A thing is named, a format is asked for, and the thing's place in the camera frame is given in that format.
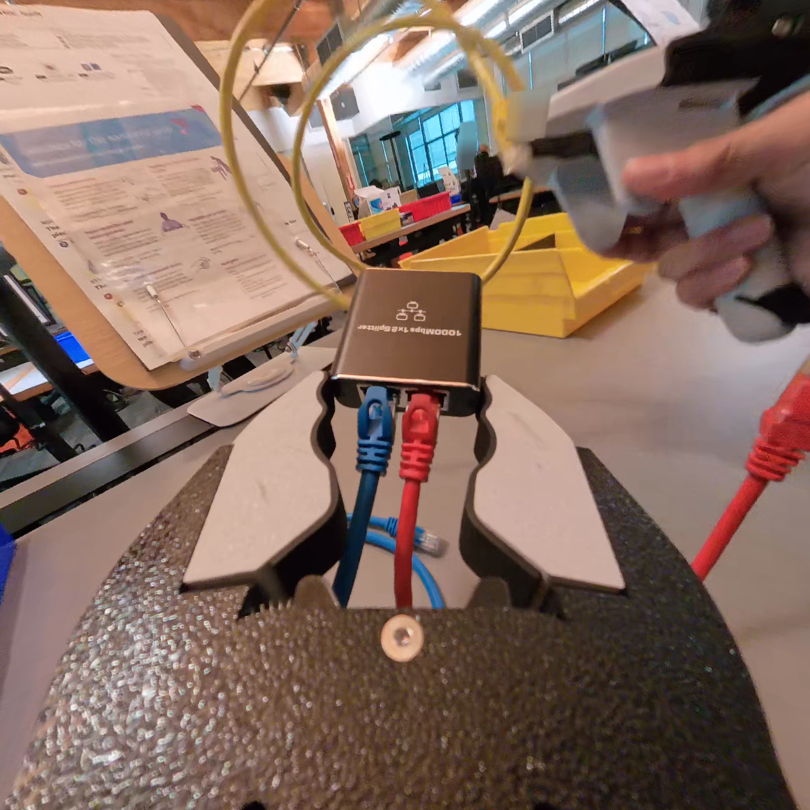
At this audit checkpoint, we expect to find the person's right hand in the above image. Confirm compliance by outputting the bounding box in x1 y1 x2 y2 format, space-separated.
607 92 810 311

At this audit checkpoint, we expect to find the black network splitter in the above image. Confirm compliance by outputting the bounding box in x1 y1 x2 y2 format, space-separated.
329 269 483 417

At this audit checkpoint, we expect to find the yellow network cable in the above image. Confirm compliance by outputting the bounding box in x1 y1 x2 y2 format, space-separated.
219 0 537 312

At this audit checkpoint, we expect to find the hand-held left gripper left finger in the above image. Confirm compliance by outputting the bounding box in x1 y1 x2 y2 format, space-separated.
182 370 348 589

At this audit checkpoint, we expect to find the wooden document stand with sheets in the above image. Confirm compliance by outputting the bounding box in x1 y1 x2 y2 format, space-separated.
0 6 355 390

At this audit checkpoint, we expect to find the red network cable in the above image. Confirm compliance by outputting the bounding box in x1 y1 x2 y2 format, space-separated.
394 373 810 610

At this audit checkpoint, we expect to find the yellow plastic bin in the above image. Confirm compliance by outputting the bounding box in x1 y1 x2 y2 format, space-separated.
399 212 656 338

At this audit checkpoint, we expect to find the white stand base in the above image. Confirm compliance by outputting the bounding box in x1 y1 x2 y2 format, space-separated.
186 364 298 426

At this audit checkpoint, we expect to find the blue network cable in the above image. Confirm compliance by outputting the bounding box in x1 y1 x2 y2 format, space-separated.
332 385 448 610

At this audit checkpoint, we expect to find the grey desk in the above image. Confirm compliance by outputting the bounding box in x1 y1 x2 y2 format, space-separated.
0 272 810 810

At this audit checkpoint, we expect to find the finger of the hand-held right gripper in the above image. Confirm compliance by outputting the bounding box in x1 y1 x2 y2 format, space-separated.
532 152 627 251
506 47 672 143

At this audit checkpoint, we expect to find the small yellow storage bin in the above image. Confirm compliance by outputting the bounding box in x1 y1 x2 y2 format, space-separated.
357 209 402 240

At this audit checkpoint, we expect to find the red storage bin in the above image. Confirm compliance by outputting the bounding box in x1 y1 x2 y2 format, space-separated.
338 192 452 244

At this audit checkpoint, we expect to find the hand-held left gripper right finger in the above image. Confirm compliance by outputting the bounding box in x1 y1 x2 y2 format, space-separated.
460 375 627 594

